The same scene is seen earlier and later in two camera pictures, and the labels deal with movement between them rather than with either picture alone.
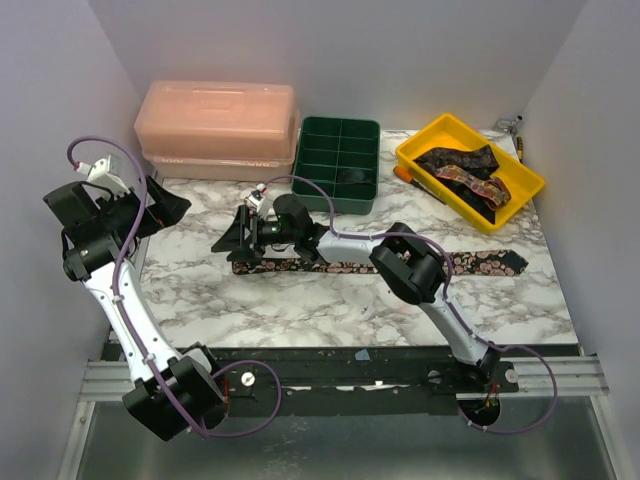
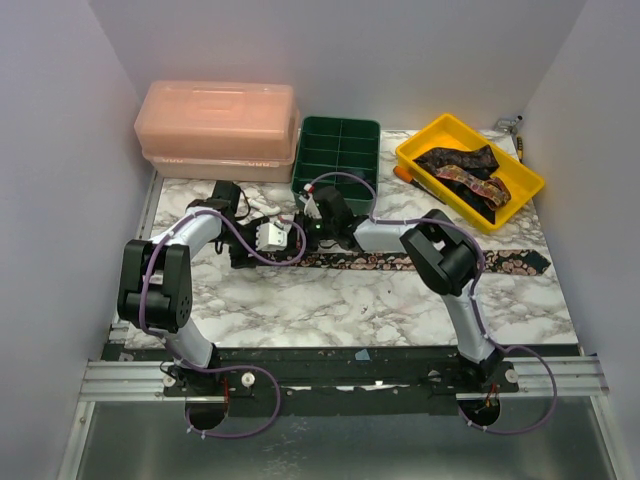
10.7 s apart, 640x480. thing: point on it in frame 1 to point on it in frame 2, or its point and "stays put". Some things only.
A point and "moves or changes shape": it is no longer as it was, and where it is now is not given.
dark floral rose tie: (465, 263) moves or changes shape
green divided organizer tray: (344, 154) stays put
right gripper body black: (245, 231) to (302, 226)
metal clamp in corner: (510, 126) stays put
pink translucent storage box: (219, 131) stays put
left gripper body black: (121, 212) to (242, 241)
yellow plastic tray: (449, 131) stays put
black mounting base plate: (350, 380) stays put
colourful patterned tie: (494, 192) stays put
